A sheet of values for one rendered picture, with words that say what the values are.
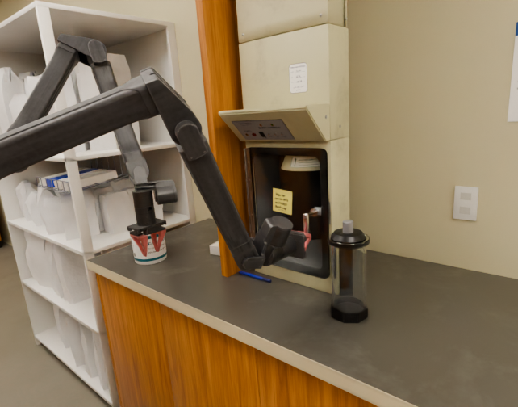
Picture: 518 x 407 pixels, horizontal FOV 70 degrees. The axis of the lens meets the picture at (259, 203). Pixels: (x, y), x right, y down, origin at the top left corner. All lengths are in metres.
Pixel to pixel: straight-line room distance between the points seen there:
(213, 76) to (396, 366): 0.94
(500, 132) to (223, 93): 0.87
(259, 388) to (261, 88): 0.88
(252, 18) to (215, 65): 0.18
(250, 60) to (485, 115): 0.75
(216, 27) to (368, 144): 0.69
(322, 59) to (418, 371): 0.79
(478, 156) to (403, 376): 0.76
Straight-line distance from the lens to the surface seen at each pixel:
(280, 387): 1.11
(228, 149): 1.27
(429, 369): 0.95
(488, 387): 0.94
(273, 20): 1.18
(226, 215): 0.80
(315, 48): 1.09
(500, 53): 1.37
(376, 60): 1.48
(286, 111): 1.00
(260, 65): 1.20
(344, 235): 0.98
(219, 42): 1.28
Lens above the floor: 1.50
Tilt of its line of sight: 14 degrees down
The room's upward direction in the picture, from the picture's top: 4 degrees counter-clockwise
